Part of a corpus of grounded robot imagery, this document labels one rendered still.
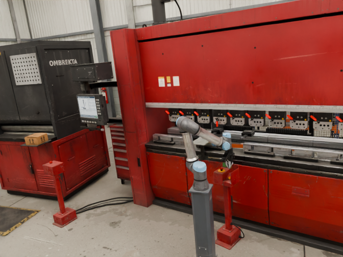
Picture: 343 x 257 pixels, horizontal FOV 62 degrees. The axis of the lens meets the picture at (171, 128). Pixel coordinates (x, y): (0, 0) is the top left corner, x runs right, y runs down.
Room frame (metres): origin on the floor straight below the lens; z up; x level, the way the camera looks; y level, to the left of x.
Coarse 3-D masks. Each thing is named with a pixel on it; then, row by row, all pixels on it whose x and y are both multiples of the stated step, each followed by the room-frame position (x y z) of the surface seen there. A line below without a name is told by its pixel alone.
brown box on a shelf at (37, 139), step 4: (28, 136) 3.64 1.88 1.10; (32, 136) 3.59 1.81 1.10; (36, 136) 3.59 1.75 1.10; (40, 136) 3.61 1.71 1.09; (44, 136) 3.68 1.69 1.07; (28, 140) 3.59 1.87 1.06; (32, 140) 3.57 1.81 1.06; (36, 140) 3.55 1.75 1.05; (40, 140) 3.60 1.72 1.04; (44, 140) 3.67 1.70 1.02; (48, 140) 3.72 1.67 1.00; (24, 144) 3.64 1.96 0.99; (28, 144) 3.59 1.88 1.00; (32, 144) 3.57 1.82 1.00; (36, 144) 3.56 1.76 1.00; (40, 144) 3.57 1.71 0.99
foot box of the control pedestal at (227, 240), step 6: (222, 228) 2.65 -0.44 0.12; (240, 228) 2.64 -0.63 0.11; (222, 234) 2.58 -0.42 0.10; (228, 234) 2.55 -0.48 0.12; (234, 234) 2.55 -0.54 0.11; (240, 234) 2.64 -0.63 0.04; (216, 240) 2.62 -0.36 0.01; (222, 240) 2.58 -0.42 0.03; (228, 240) 2.53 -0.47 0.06; (234, 240) 2.55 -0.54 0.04; (222, 246) 2.52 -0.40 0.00; (228, 246) 2.50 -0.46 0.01
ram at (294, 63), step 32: (224, 32) 2.97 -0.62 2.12; (256, 32) 2.78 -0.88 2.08; (288, 32) 2.62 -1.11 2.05; (320, 32) 2.47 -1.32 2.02; (160, 64) 3.44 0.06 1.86; (192, 64) 3.19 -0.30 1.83; (224, 64) 2.98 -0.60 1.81; (256, 64) 2.78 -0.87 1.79; (288, 64) 2.61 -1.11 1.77; (320, 64) 2.47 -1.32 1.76; (160, 96) 3.47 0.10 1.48; (192, 96) 3.21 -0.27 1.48; (224, 96) 2.99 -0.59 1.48; (256, 96) 2.79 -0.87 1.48; (288, 96) 2.61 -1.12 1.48; (320, 96) 2.46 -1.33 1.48
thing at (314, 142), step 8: (168, 128) 3.77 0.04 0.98; (176, 128) 3.73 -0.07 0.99; (192, 136) 3.55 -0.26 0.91; (232, 136) 3.23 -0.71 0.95; (240, 136) 3.17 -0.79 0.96; (256, 136) 3.07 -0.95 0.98; (264, 136) 3.02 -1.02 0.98; (272, 136) 2.99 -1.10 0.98; (280, 136) 2.96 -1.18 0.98; (288, 136) 2.93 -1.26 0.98; (296, 136) 2.91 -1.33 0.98; (304, 136) 2.88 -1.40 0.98; (280, 144) 2.92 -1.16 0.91; (288, 144) 2.87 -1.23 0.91; (296, 144) 2.82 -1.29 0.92; (304, 144) 2.78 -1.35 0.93; (312, 144) 2.73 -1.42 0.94; (320, 144) 2.69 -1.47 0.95; (328, 144) 2.65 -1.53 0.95; (336, 144) 2.61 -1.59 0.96
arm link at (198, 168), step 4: (192, 164) 2.40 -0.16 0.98; (196, 164) 2.34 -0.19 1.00; (200, 164) 2.34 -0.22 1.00; (204, 164) 2.34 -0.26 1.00; (192, 168) 2.37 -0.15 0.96; (196, 168) 2.30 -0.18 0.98; (200, 168) 2.29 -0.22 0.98; (204, 168) 2.31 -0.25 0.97; (192, 172) 2.37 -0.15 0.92; (196, 172) 2.30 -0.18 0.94; (200, 172) 2.29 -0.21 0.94; (204, 172) 2.30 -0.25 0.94; (196, 176) 2.31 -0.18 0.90; (200, 176) 2.29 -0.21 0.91; (204, 176) 2.30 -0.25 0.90
